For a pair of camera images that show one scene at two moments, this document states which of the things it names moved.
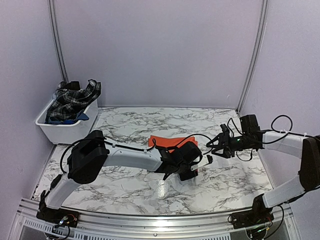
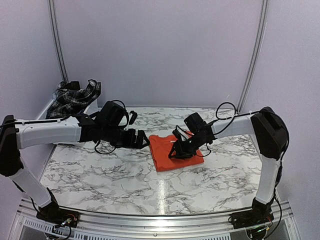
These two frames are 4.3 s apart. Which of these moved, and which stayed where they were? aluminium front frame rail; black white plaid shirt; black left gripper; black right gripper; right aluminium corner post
Moved: black left gripper; black right gripper
Stayed: aluminium front frame rail; black white plaid shirt; right aluminium corner post
